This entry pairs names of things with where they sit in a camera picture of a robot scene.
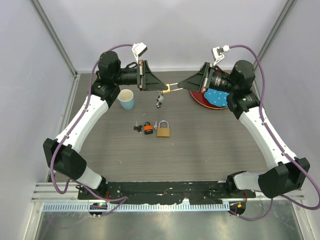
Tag white slotted cable duct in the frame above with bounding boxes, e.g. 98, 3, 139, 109
42, 201, 230, 213

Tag large brass padlock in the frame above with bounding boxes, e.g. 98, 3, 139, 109
156, 120, 170, 138

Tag blue dotted plate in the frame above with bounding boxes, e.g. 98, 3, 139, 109
204, 89, 229, 108

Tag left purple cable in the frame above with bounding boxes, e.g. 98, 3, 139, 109
49, 43, 136, 218

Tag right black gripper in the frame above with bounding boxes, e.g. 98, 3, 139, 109
176, 63, 236, 95

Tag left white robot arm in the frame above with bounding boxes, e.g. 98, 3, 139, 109
43, 51, 168, 200

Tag small black keys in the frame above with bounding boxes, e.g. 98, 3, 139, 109
133, 122, 143, 134

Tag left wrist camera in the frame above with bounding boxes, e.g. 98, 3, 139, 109
131, 42, 148, 62

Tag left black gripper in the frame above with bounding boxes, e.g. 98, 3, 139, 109
114, 60, 169, 92

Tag small brass padlock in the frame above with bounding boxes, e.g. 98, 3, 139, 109
162, 82, 183, 94

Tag purple cable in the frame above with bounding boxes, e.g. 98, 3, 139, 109
228, 44, 320, 221
49, 43, 136, 218

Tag orange black padlock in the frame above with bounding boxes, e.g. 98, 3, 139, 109
143, 121, 154, 135

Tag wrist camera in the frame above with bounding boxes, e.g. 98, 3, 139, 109
131, 42, 148, 62
211, 45, 230, 66

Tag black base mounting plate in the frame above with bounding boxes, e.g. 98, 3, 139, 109
76, 181, 256, 205

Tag light blue mug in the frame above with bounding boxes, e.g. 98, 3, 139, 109
117, 89, 135, 111

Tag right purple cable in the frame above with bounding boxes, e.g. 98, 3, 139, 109
228, 44, 320, 221

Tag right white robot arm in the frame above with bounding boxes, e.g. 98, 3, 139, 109
177, 60, 310, 199

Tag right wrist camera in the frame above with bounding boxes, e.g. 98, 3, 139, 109
211, 45, 230, 66

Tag red round tray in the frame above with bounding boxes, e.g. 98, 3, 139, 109
189, 90, 228, 110

